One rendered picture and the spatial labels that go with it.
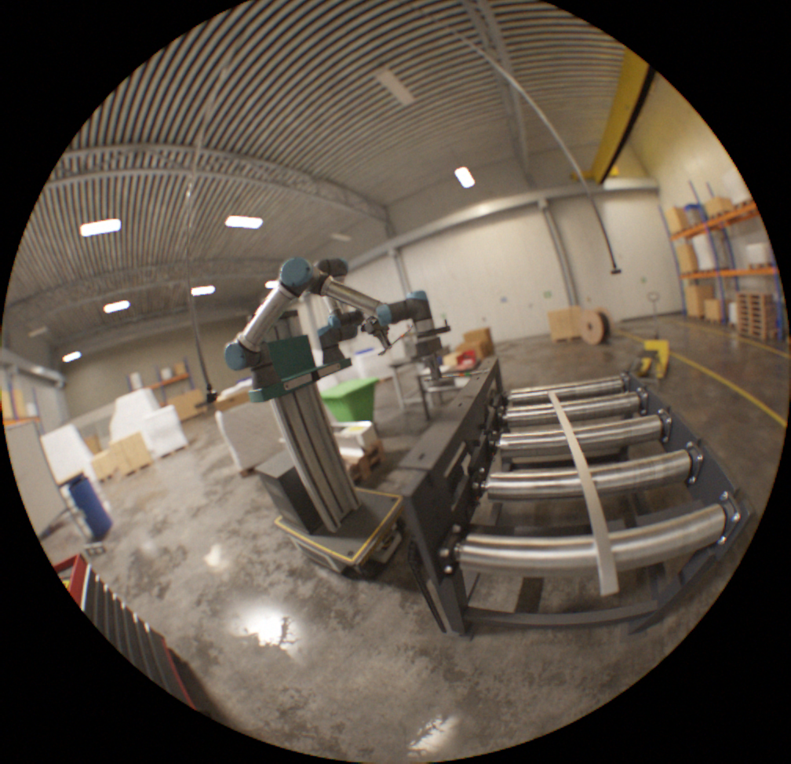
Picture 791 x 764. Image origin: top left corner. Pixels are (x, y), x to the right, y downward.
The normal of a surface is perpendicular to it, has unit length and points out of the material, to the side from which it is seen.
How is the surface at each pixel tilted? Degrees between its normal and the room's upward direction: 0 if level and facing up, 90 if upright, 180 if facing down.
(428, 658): 0
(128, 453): 90
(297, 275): 86
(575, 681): 0
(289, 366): 90
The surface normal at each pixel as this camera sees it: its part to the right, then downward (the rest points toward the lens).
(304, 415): 0.85, -0.15
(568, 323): -0.56, 0.26
